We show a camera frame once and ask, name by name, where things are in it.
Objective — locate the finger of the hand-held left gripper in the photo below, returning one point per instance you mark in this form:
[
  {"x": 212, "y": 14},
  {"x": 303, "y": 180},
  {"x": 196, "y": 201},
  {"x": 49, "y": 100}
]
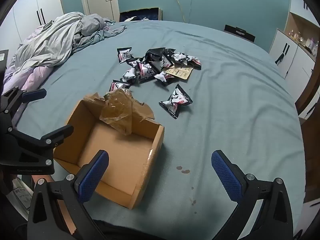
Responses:
[
  {"x": 57, "y": 134},
  {"x": 35, "y": 94}
]

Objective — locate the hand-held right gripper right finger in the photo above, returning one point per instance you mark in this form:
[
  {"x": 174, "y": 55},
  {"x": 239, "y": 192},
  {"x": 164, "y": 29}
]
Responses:
[{"x": 226, "y": 177}]

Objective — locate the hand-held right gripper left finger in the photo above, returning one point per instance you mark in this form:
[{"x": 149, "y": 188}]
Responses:
[{"x": 93, "y": 177}]

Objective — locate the brown cardboard box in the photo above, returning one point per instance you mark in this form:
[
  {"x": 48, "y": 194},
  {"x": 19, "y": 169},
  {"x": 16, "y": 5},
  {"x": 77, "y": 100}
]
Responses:
[{"x": 120, "y": 150}]

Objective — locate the black deer print snack packet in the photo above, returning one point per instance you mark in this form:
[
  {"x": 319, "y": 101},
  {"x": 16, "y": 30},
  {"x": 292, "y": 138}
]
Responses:
[
  {"x": 176, "y": 100},
  {"x": 124, "y": 55}
]

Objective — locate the pile of black snack packets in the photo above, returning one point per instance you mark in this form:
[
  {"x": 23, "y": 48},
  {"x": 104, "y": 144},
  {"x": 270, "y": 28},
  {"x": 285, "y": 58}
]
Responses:
[{"x": 147, "y": 68}]

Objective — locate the beige kraft snack pouch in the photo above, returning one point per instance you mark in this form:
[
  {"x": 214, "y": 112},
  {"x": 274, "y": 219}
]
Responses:
[{"x": 181, "y": 73}]

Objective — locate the white printed bag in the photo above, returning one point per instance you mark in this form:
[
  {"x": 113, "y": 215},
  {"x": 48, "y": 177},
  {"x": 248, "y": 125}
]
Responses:
[{"x": 21, "y": 196}]

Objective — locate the crumpled grey duvet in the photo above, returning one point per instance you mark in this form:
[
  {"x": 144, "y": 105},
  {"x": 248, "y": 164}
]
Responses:
[{"x": 57, "y": 40}]

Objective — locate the white wardrobe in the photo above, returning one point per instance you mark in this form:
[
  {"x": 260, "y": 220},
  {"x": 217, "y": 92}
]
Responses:
[{"x": 37, "y": 12}]

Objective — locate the dark blue open box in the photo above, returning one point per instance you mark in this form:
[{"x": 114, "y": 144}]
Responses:
[{"x": 140, "y": 15}]

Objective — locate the white low cabinet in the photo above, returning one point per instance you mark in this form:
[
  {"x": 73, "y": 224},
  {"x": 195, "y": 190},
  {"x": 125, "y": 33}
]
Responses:
[{"x": 290, "y": 52}]

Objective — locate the flat black box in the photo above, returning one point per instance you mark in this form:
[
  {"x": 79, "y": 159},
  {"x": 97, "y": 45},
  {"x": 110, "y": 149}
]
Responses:
[{"x": 240, "y": 33}]

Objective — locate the cluster of small bottles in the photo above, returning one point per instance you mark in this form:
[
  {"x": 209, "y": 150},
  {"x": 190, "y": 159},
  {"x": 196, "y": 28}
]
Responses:
[{"x": 303, "y": 38}]

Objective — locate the white wooden shelf unit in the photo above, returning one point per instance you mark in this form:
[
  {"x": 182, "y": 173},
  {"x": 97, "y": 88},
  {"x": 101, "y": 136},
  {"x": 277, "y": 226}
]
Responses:
[{"x": 298, "y": 20}]

